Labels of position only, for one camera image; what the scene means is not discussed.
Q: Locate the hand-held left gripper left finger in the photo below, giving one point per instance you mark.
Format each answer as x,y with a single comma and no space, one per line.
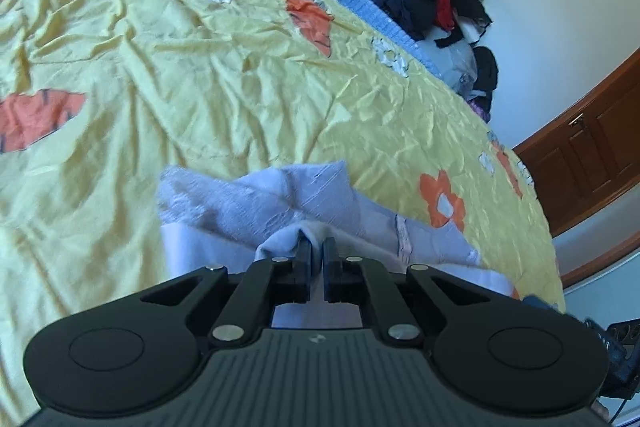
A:
302,267

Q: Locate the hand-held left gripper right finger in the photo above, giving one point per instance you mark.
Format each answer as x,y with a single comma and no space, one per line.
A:
330,267

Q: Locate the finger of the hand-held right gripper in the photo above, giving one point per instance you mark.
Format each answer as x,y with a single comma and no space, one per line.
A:
537,302

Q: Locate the light blue sweater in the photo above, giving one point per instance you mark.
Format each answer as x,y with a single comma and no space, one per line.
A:
300,192

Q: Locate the brown wooden door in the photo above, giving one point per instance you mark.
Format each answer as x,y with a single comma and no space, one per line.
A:
600,147

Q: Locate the black garment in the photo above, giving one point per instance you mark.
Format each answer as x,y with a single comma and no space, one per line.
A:
485,67

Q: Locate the blue knitted blanket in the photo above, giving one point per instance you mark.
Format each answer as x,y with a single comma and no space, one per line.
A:
380,14

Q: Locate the yellow printed bedsheet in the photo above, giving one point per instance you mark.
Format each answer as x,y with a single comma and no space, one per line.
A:
150,57

